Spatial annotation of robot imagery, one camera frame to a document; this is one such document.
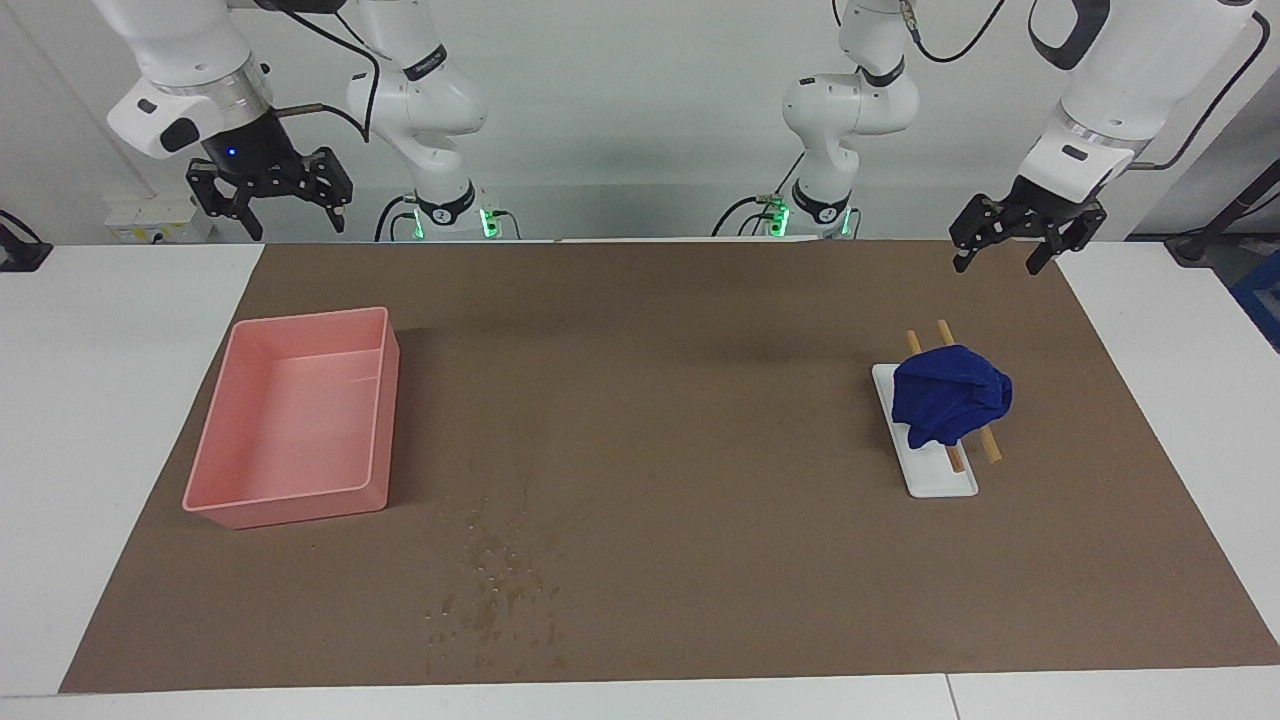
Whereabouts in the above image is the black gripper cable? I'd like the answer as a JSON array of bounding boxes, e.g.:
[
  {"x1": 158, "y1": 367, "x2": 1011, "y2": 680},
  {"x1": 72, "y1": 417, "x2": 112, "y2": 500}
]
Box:
[
  {"x1": 1130, "y1": 15, "x2": 1272, "y2": 171},
  {"x1": 255, "y1": 0, "x2": 384, "y2": 144}
]

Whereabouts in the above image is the black right base cable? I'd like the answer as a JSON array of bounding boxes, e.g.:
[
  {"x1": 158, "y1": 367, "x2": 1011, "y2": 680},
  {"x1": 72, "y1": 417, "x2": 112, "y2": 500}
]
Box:
[{"x1": 374, "y1": 195, "x2": 417, "y2": 242}]

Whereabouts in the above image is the wooden rack rod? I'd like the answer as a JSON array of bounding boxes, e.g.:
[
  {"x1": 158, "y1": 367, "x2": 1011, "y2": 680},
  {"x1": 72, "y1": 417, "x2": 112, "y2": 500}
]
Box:
[
  {"x1": 906, "y1": 330, "x2": 967, "y2": 474},
  {"x1": 936, "y1": 319, "x2": 1003, "y2": 465}
]

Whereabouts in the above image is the blue towel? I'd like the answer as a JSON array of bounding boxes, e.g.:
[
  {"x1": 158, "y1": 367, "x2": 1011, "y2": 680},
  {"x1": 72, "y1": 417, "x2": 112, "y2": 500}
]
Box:
[{"x1": 892, "y1": 344, "x2": 1014, "y2": 450}]

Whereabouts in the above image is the black clamp mount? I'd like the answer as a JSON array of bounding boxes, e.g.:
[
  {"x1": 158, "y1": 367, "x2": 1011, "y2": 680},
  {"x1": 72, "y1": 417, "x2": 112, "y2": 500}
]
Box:
[{"x1": 0, "y1": 210, "x2": 53, "y2": 273}]

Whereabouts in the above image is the black left base cable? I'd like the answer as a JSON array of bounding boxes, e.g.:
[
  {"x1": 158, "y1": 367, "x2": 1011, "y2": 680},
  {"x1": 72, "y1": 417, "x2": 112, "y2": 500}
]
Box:
[{"x1": 711, "y1": 150, "x2": 806, "y2": 238}]

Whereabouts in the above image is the pink plastic bin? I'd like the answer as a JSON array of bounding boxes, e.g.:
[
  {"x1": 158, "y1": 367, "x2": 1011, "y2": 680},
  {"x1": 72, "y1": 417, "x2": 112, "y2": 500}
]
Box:
[{"x1": 182, "y1": 306, "x2": 401, "y2": 530}]

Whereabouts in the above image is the blue box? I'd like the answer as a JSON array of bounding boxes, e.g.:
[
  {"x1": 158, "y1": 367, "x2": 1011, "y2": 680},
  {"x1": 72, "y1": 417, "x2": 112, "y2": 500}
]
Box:
[{"x1": 1230, "y1": 250, "x2": 1280, "y2": 351}]

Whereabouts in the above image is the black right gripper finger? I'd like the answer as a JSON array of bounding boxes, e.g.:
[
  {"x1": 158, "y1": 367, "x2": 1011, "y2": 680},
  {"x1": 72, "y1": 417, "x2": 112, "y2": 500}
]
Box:
[
  {"x1": 299, "y1": 146, "x2": 354, "y2": 237},
  {"x1": 186, "y1": 158, "x2": 264, "y2": 243}
]

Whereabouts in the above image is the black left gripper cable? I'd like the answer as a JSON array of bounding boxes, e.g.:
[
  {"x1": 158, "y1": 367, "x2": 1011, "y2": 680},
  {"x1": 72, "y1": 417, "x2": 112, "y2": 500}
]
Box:
[{"x1": 1130, "y1": 15, "x2": 1272, "y2": 171}]

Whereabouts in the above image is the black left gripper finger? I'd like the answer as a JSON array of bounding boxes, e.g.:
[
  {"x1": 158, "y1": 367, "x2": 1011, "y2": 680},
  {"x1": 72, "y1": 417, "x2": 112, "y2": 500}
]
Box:
[
  {"x1": 949, "y1": 194, "x2": 1014, "y2": 274},
  {"x1": 1026, "y1": 203, "x2": 1107, "y2": 277}
]

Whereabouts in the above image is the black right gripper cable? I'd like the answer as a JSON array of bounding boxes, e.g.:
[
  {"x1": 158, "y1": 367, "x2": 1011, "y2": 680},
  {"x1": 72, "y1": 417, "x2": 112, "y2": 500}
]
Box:
[{"x1": 255, "y1": 0, "x2": 384, "y2": 144}]

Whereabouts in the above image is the white towel rack stand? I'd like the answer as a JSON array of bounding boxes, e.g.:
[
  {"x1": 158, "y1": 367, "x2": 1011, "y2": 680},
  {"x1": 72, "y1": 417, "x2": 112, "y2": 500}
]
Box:
[{"x1": 871, "y1": 362, "x2": 980, "y2": 499}]

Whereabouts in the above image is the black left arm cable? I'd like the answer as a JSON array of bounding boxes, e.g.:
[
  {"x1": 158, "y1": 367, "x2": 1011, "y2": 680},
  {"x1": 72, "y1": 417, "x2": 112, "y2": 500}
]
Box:
[{"x1": 898, "y1": 0, "x2": 1007, "y2": 65}]

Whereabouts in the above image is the black base cable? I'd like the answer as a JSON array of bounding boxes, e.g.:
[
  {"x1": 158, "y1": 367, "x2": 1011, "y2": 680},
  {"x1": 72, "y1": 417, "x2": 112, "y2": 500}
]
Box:
[
  {"x1": 374, "y1": 195, "x2": 417, "y2": 242},
  {"x1": 711, "y1": 150, "x2": 806, "y2": 238}
]

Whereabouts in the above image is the brown table mat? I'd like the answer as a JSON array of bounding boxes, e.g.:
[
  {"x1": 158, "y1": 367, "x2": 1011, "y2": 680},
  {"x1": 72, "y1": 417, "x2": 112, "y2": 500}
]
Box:
[{"x1": 58, "y1": 238, "x2": 1280, "y2": 694}]

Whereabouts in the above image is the black stand leg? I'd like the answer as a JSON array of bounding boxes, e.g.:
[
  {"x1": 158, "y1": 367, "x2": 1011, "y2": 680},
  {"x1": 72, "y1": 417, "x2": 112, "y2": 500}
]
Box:
[{"x1": 1165, "y1": 160, "x2": 1280, "y2": 267}]

